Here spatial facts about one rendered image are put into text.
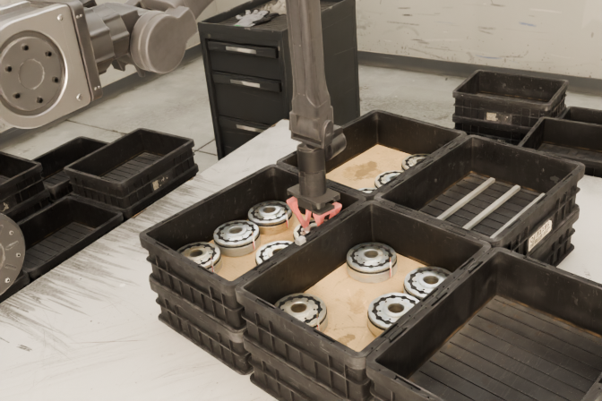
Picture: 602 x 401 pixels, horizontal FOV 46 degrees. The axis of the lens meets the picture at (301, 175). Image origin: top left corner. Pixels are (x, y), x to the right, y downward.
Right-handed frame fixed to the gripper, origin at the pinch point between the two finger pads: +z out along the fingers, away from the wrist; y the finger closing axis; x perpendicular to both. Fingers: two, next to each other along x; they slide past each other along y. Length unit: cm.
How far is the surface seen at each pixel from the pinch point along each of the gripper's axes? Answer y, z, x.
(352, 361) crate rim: -38.8, -3.3, 27.6
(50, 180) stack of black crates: 174, 46, -5
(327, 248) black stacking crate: -10.0, -1.7, 5.7
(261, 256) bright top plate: 2.1, 1.7, 13.6
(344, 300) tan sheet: -18.4, 4.8, 9.6
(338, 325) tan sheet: -22.8, 5.1, 15.6
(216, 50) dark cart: 152, 4, -81
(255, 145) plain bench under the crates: 74, 14, -40
